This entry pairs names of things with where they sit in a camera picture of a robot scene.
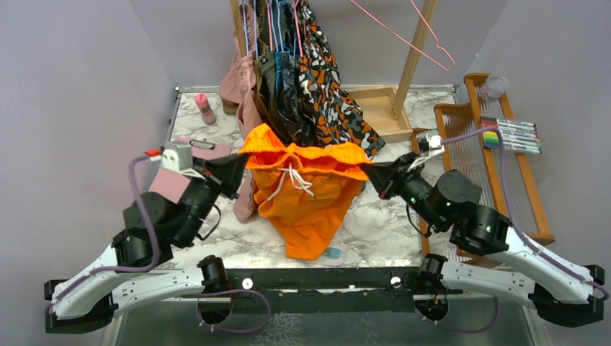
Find orange camouflage hanging shorts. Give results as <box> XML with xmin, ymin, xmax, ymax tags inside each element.
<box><xmin>296</xmin><ymin>1</ymin><xmax>385</xmax><ymax>158</ymax></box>

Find pink hanging shorts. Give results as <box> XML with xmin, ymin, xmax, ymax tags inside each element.
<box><xmin>219</xmin><ymin>32</ymin><xmax>262</xmax><ymax>223</ymax></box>

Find clear plastic cup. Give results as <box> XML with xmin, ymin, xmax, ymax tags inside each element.
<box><xmin>478</xmin><ymin>74</ymin><xmax>509</xmax><ymax>102</ymax></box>

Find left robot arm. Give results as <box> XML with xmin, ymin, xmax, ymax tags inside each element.
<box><xmin>44</xmin><ymin>154</ymin><xmax>249</xmax><ymax>334</ymax></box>

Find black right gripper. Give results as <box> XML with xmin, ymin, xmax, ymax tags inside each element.
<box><xmin>362</xmin><ymin>150</ymin><xmax>444</xmax><ymax>230</ymax></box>

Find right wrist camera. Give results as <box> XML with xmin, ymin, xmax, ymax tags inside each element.
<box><xmin>408</xmin><ymin>128</ymin><xmax>445</xmax><ymax>172</ymax></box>

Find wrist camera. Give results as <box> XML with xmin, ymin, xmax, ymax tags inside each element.
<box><xmin>408</xmin><ymin>128</ymin><xmax>445</xmax><ymax>172</ymax></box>
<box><xmin>144</xmin><ymin>141</ymin><xmax>195</xmax><ymax>177</ymax></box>

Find pack of coloured markers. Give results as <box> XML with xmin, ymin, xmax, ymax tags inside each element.
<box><xmin>481</xmin><ymin>116</ymin><xmax>543</xmax><ymax>154</ymax></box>

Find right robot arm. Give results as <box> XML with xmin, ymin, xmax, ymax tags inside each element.
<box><xmin>362</xmin><ymin>153</ymin><xmax>605</xmax><ymax>328</ymax></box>

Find pink wire hanger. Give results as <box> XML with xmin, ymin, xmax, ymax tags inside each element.
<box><xmin>349</xmin><ymin>0</ymin><xmax>457</xmax><ymax>73</ymax></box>

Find pink clipboard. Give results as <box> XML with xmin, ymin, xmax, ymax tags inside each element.
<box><xmin>149</xmin><ymin>137</ymin><xmax>231</xmax><ymax>203</ymax></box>

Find dark patterned hanging shorts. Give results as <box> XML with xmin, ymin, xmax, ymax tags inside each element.
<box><xmin>253</xmin><ymin>0</ymin><xmax>318</xmax><ymax>149</ymax></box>

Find pink bottle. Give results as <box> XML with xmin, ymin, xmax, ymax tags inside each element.
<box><xmin>194</xmin><ymin>93</ymin><xmax>216</xmax><ymax>125</ymax></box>

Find wooden clothes rack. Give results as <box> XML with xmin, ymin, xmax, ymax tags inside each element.
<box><xmin>223</xmin><ymin>1</ymin><xmax>438</xmax><ymax>143</ymax></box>

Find wooden tiered rack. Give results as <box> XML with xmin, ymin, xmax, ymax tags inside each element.
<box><xmin>434</xmin><ymin>73</ymin><xmax>556</xmax><ymax>246</ymax></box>

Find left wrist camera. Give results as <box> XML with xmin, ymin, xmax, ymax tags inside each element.
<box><xmin>144</xmin><ymin>141</ymin><xmax>195</xmax><ymax>177</ymax></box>

